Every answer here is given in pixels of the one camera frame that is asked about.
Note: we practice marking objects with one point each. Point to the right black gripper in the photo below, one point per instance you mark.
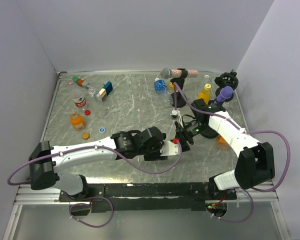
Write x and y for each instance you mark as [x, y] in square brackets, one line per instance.
[184, 136]

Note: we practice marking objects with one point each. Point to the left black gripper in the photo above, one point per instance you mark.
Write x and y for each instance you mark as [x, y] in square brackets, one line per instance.
[156, 156]

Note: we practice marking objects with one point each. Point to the white blue bottle cap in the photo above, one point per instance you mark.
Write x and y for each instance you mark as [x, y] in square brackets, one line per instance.
[102, 130]

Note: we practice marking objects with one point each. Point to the orange bottle cap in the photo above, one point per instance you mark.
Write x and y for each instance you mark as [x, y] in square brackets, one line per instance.
[85, 135]

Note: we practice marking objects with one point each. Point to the red bottle cap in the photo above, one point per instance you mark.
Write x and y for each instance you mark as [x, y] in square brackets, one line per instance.
[87, 112]

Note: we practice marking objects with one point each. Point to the orange bottle with barcode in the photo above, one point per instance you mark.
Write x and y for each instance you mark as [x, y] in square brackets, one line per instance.
[77, 121]

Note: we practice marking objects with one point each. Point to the red label water bottle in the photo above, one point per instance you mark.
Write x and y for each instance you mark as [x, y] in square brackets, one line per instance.
[78, 98]

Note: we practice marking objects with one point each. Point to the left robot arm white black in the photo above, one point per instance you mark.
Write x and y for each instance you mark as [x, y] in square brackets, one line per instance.
[49, 164]

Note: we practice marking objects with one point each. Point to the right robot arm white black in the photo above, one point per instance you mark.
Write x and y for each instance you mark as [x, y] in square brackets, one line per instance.
[255, 163]

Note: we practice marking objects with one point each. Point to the orange bottle lying right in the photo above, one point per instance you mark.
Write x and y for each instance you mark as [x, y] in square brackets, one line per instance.
[222, 143]

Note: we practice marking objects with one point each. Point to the yellow juice bottle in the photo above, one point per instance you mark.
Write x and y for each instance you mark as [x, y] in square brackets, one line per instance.
[205, 93]

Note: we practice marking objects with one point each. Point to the blue label water bottle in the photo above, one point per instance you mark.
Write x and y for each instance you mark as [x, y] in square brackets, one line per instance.
[161, 90]

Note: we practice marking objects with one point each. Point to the clear bottle back right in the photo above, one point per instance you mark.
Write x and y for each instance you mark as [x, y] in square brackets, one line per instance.
[207, 81]

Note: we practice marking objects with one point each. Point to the small yellow toy piece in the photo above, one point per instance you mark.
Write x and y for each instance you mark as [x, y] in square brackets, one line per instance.
[172, 86]

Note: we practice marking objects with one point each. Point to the purple microphone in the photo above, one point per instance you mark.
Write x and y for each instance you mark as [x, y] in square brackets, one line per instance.
[224, 94]

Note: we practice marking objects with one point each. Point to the glitter pink microphone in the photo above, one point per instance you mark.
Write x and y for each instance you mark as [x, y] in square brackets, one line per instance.
[167, 73]

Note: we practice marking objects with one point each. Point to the black empty clip stand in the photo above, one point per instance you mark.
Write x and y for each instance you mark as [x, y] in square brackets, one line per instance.
[227, 79]

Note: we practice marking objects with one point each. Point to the toy brick hammer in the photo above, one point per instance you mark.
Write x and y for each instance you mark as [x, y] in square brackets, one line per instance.
[85, 85]

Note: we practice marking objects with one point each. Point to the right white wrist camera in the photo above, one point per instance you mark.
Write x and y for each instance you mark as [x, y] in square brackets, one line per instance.
[176, 115]

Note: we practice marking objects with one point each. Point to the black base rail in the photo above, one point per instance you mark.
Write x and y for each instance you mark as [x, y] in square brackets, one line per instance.
[149, 196]

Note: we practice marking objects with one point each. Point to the clear plastic ring cap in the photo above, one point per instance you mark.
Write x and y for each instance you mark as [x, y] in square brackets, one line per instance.
[70, 82]

